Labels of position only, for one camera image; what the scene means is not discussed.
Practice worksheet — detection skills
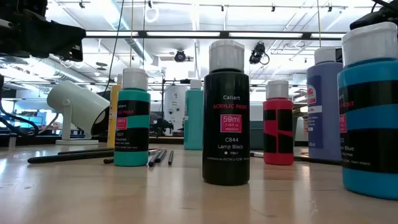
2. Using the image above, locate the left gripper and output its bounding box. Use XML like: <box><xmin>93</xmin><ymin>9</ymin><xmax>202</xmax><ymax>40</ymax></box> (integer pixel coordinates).
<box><xmin>18</xmin><ymin>9</ymin><xmax>86</xmax><ymax>62</ymax></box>

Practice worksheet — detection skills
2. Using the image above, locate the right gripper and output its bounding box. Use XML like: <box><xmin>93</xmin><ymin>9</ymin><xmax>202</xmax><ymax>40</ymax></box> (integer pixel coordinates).
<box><xmin>349</xmin><ymin>6</ymin><xmax>398</xmax><ymax>30</ymax></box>

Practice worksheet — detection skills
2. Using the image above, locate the large yellow paint bottle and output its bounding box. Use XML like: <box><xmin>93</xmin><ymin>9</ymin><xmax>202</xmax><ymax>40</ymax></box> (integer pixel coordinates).
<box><xmin>106</xmin><ymin>73</ymin><xmax>124</xmax><ymax>149</ymax></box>

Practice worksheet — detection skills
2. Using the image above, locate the small blue paint bottle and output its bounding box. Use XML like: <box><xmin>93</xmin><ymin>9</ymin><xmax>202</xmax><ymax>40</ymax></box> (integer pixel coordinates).
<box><xmin>337</xmin><ymin>21</ymin><xmax>398</xmax><ymax>200</ymax></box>

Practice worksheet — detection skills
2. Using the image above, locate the large periwinkle paint bottle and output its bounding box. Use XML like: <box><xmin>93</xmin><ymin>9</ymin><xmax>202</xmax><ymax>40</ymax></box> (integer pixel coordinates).
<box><xmin>306</xmin><ymin>46</ymin><xmax>344</xmax><ymax>161</ymax></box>

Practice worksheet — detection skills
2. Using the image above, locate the small turquoise paint bottle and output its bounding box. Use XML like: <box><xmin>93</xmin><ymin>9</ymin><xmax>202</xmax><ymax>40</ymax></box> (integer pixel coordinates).
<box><xmin>113</xmin><ymin>67</ymin><xmax>151</xmax><ymax>167</ymax></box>

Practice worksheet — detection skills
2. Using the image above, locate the small red paint bottle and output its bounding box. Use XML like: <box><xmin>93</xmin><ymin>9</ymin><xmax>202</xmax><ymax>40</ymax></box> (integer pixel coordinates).
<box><xmin>262</xmin><ymin>80</ymin><xmax>294</xmax><ymax>166</ymax></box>

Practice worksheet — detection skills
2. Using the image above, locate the black paintbrush white label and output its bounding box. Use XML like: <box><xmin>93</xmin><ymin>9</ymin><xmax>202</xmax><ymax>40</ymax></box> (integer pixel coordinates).
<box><xmin>249</xmin><ymin>151</ymin><xmax>343</xmax><ymax>166</ymax></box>

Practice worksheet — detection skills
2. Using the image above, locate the large teal paint bottle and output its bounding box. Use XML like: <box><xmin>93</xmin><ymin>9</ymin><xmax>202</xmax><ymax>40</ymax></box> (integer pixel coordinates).
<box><xmin>183</xmin><ymin>79</ymin><xmax>205</xmax><ymax>151</ymax></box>

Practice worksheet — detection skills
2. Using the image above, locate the small black paint bottle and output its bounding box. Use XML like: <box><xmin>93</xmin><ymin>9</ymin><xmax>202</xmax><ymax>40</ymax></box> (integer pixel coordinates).
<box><xmin>201</xmin><ymin>39</ymin><xmax>251</xmax><ymax>187</ymax></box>

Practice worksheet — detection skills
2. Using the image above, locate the white spot lamp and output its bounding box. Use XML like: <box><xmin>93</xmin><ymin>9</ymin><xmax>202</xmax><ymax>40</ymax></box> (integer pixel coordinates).
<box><xmin>46</xmin><ymin>80</ymin><xmax>110</xmax><ymax>146</ymax></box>

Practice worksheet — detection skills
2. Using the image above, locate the white cabinet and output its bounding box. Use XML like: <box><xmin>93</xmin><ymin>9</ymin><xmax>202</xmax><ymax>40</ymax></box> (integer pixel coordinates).
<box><xmin>164</xmin><ymin>85</ymin><xmax>187</xmax><ymax>136</ymax></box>

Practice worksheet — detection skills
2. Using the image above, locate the black overhead light bar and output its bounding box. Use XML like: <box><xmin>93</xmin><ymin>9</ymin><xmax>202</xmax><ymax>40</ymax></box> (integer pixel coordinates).
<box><xmin>85</xmin><ymin>30</ymin><xmax>348</xmax><ymax>39</ymax></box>

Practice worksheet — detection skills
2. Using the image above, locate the hanging black cable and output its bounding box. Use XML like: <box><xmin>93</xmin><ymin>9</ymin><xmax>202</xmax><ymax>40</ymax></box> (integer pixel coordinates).
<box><xmin>102</xmin><ymin>0</ymin><xmax>125</xmax><ymax>94</ymax></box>

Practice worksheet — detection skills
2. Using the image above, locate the thin black hanging cord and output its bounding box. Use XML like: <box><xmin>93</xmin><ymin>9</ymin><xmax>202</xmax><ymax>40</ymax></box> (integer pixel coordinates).
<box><xmin>142</xmin><ymin>0</ymin><xmax>146</xmax><ymax>71</ymax></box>

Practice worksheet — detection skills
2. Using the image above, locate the white hanging ring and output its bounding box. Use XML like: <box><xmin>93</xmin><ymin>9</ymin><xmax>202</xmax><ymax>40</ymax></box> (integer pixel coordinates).
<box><xmin>144</xmin><ymin>6</ymin><xmax>160</xmax><ymax>24</ymax></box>

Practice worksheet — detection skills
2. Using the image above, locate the black looped cable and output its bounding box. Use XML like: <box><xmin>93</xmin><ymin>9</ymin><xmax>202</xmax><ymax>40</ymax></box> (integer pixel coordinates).
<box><xmin>0</xmin><ymin>105</ymin><xmax>40</xmax><ymax>138</ymax></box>

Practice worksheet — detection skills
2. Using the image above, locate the black aluminium rig frame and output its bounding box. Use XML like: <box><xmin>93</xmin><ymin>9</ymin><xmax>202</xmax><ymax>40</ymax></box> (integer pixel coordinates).
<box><xmin>0</xmin><ymin>134</ymin><xmax>186</xmax><ymax>147</ymax></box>

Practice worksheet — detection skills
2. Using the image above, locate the round black ceiling camera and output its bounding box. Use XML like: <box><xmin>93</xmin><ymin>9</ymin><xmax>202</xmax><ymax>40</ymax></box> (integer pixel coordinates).
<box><xmin>174</xmin><ymin>49</ymin><xmax>187</xmax><ymax>63</ymax></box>

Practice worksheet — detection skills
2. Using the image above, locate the black background stand frame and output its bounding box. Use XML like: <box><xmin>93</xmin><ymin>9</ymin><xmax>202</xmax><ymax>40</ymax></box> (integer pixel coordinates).
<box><xmin>160</xmin><ymin>79</ymin><xmax>192</xmax><ymax>138</ymax></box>

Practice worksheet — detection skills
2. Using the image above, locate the black ceiling camera with cable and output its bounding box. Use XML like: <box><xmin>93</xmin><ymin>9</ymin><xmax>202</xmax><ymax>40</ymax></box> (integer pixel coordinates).
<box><xmin>248</xmin><ymin>42</ymin><xmax>271</xmax><ymax>65</ymax></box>

